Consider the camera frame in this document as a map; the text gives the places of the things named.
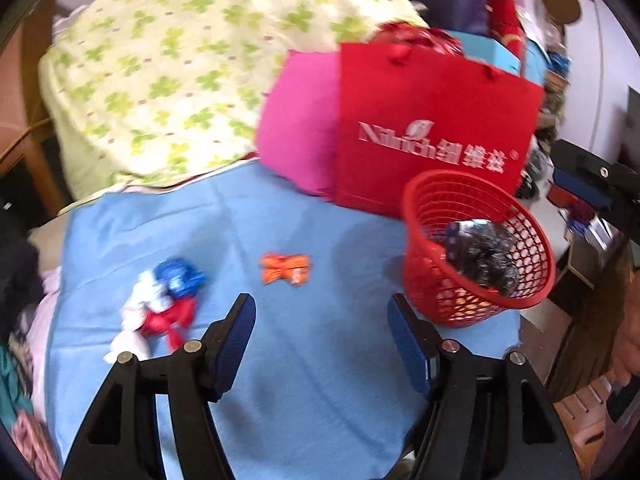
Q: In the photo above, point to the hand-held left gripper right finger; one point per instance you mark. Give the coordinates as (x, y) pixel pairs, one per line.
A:
(407, 347)

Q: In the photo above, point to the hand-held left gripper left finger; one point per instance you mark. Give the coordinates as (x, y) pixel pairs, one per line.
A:
(235, 345)

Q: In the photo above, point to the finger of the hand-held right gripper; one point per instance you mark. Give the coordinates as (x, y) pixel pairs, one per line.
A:
(580, 187)

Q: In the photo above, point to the red plastic wrapper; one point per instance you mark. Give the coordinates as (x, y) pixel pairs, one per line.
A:
(167, 320)

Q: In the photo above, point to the red plastic mesh basket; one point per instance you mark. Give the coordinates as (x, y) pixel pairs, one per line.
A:
(425, 270)

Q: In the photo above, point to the blue plastic bag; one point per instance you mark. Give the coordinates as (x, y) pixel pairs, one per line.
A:
(180, 277)

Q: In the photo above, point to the orange candy wrapper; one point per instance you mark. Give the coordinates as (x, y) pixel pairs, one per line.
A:
(282, 267)

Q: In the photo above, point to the white wrapper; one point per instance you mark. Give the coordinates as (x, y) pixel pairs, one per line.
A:
(145, 300)

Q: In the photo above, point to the black silver foil wrapper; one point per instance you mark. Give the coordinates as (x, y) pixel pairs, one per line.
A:
(482, 257)

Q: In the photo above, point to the person's right forearm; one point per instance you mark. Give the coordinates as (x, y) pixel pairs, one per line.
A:
(629, 345)

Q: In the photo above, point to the light blue cloth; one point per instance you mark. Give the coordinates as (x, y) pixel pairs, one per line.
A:
(310, 340)

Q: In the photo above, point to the blue plastic storage bin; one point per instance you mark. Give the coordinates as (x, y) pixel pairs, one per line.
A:
(534, 62)

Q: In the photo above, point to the light blue cardboard box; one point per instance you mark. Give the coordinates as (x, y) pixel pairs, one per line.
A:
(487, 52)

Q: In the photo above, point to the red paper shopping bag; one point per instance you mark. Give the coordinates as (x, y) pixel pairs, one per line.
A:
(430, 110)

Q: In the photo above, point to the red gift box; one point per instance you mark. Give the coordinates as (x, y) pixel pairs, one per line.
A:
(505, 20)

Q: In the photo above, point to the pale pink cloth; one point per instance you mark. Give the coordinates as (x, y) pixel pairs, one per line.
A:
(47, 310)

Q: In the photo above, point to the red plastic bag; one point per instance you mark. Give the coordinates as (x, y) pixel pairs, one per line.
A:
(425, 37)

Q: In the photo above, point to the pink cushion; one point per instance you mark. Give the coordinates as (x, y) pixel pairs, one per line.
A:
(300, 120)

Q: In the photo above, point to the green clover print blanket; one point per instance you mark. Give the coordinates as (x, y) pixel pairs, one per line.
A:
(175, 70)

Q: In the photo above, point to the curved brown wooden panel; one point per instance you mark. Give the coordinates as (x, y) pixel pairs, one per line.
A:
(35, 110)

